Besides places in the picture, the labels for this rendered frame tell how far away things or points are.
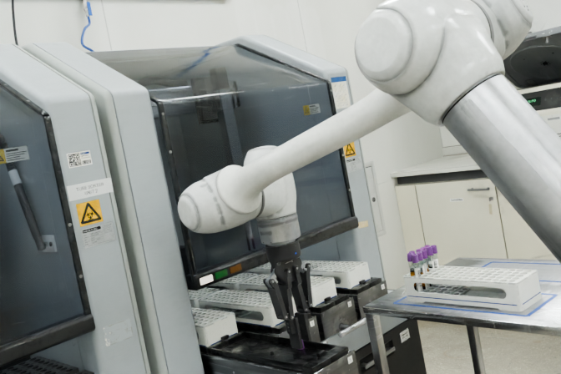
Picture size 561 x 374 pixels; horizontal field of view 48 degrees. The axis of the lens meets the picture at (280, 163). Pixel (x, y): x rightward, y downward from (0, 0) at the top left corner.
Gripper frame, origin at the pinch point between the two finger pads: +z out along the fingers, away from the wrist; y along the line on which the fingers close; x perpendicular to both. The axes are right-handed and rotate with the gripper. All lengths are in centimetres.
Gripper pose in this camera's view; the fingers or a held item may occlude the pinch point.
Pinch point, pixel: (298, 331)
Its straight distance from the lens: 144.4
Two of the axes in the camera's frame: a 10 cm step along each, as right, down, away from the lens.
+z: 1.9, 9.8, 0.5
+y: -7.0, 1.7, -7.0
